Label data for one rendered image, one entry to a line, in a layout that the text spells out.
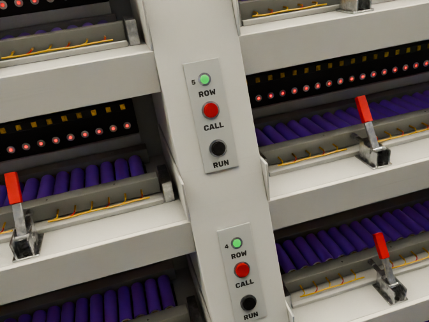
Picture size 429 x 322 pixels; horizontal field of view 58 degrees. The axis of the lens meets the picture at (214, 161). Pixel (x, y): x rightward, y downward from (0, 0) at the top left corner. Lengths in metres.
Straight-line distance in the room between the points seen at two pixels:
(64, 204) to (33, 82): 0.16
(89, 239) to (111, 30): 0.24
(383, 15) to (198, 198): 0.31
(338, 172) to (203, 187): 0.18
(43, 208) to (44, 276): 0.09
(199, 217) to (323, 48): 0.25
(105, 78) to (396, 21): 0.35
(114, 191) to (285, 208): 0.21
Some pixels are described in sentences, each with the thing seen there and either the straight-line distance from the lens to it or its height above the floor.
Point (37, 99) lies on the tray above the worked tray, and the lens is 0.44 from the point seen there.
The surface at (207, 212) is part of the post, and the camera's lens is 0.45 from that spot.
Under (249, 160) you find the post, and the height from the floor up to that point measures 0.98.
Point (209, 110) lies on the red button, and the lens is 0.43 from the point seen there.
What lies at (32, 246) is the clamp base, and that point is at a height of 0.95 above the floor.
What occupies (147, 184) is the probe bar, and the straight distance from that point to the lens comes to 0.50.
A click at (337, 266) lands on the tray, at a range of 0.62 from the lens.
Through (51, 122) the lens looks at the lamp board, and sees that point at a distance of 0.59.
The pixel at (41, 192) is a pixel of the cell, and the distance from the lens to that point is 0.55.
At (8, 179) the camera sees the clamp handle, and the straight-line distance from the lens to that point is 0.48.
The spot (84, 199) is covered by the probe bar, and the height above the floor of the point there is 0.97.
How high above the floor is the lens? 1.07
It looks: 10 degrees down
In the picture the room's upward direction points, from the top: 11 degrees counter-clockwise
